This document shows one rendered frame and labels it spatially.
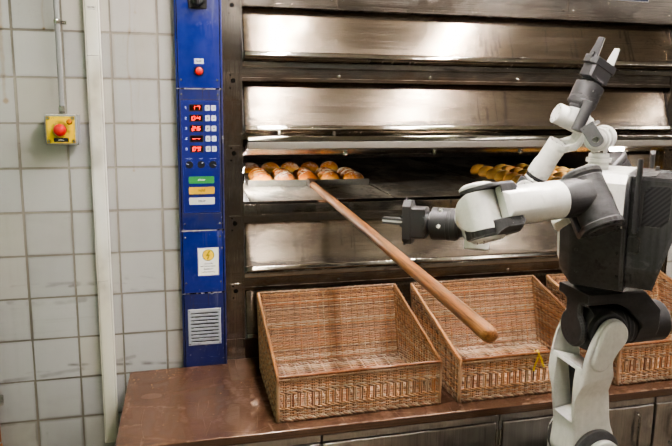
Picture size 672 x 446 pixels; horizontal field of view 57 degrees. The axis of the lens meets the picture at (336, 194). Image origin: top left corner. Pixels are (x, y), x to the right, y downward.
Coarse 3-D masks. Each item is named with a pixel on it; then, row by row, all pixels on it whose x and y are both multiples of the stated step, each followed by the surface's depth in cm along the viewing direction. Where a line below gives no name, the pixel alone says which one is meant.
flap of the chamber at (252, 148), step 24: (264, 144) 214; (288, 144) 216; (312, 144) 218; (336, 144) 219; (360, 144) 221; (384, 144) 224; (408, 144) 226; (432, 144) 228; (456, 144) 230; (480, 144) 232; (504, 144) 234; (528, 144) 237; (624, 144) 246; (648, 144) 249
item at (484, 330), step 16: (320, 192) 247; (336, 208) 218; (384, 240) 166; (400, 256) 151; (416, 272) 139; (432, 288) 129; (448, 304) 120; (464, 304) 117; (464, 320) 113; (480, 320) 109; (480, 336) 107; (496, 336) 106
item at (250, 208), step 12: (252, 204) 231; (264, 204) 232; (276, 204) 233; (288, 204) 234; (300, 204) 235; (312, 204) 236; (324, 204) 237; (348, 204) 239; (360, 204) 240; (372, 204) 242; (384, 204) 243; (396, 204) 244; (420, 204) 246; (432, 204) 247; (444, 204) 248; (456, 204) 250
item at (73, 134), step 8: (48, 120) 204; (56, 120) 204; (64, 120) 205; (72, 120) 205; (48, 128) 204; (72, 128) 206; (48, 136) 204; (56, 136) 205; (64, 136) 206; (72, 136) 206; (80, 136) 212; (48, 144) 205; (56, 144) 206; (64, 144) 206; (72, 144) 207
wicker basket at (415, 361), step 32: (320, 288) 238; (352, 288) 241; (384, 288) 245; (288, 320) 234; (320, 320) 237; (352, 320) 240; (384, 320) 243; (416, 320) 223; (288, 352) 233; (320, 352) 235; (352, 352) 239; (384, 352) 242; (416, 352) 224; (288, 384) 192; (320, 384) 194; (352, 384) 197; (384, 384) 217; (416, 384) 218; (288, 416) 193; (320, 416) 196
